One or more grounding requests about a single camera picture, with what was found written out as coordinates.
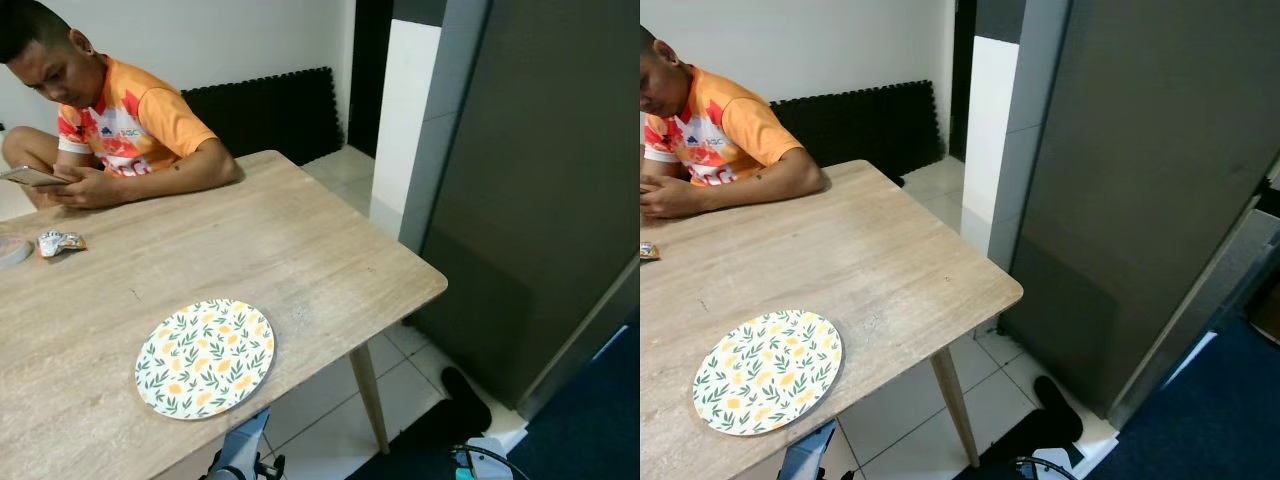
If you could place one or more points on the grey fridge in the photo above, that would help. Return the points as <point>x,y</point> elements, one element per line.
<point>540,150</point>
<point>1150,150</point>

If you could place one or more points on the floral round plate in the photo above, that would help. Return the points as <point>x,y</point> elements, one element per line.
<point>768,372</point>
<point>205,358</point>

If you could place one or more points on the black slipper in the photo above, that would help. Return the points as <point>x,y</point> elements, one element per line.
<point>1058,405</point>
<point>468,395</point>

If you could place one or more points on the light wooden dining table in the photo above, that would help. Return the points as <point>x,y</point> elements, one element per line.
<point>250,250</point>
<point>850,260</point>

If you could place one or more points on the crumpled silver snack packet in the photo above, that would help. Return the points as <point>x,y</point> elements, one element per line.
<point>648,251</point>
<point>60,243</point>

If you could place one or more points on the clear round lid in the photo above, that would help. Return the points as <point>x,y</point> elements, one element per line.
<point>12,250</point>

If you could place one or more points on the black foam puzzle mat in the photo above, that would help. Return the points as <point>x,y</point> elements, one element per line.
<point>870,130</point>
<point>270,115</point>

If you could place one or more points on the man in orange shirt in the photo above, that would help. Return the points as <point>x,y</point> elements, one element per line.
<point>730,130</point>
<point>140,120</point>

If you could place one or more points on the gold smartphone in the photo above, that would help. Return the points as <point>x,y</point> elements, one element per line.
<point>35,177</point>

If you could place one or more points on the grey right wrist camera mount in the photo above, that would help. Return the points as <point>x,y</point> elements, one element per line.
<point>1050,472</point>
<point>488,470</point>

